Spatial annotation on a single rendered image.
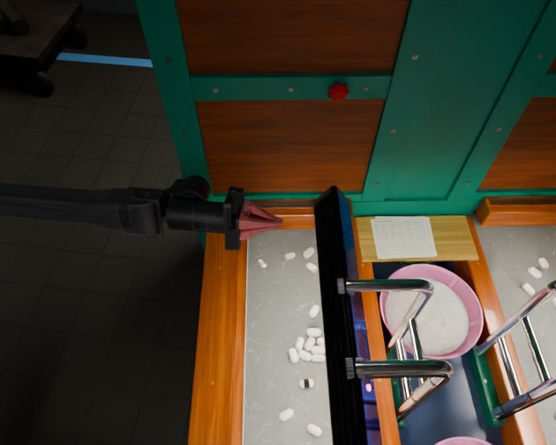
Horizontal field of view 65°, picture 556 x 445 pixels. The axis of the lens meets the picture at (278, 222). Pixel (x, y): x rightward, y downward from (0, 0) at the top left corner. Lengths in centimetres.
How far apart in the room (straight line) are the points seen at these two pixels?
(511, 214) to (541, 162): 16
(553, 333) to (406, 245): 43
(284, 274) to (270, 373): 28
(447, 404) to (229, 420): 55
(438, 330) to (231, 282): 56
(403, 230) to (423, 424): 51
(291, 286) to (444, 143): 55
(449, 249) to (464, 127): 37
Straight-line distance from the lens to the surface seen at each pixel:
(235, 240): 78
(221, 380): 112
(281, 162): 115
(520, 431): 122
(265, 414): 112
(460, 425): 127
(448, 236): 136
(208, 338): 116
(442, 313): 129
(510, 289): 139
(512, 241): 148
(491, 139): 120
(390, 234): 131
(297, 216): 121
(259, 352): 116
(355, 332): 80
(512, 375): 115
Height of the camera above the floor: 184
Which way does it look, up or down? 55 degrees down
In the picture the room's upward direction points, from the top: straight up
